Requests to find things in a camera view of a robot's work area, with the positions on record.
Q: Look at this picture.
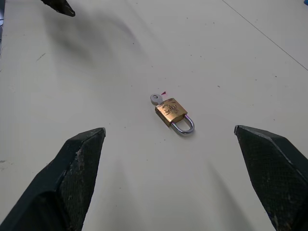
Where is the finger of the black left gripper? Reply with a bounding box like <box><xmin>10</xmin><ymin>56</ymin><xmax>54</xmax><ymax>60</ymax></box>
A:
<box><xmin>40</xmin><ymin>0</ymin><xmax>76</xmax><ymax>17</ymax></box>

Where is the brass padlock with steel shackle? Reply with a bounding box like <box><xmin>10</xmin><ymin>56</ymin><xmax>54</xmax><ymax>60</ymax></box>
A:
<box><xmin>154</xmin><ymin>97</ymin><xmax>195</xmax><ymax>136</ymax></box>

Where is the silver key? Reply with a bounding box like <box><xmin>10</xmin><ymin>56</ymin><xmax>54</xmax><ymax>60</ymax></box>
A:
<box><xmin>150</xmin><ymin>93</ymin><xmax>165</xmax><ymax>106</ymax></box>

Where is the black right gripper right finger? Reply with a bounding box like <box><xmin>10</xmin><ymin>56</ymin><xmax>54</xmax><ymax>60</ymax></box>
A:
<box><xmin>233</xmin><ymin>125</ymin><xmax>308</xmax><ymax>231</ymax></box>

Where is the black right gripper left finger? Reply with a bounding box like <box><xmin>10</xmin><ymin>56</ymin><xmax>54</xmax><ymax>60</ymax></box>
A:
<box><xmin>0</xmin><ymin>127</ymin><xmax>106</xmax><ymax>231</ymax></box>

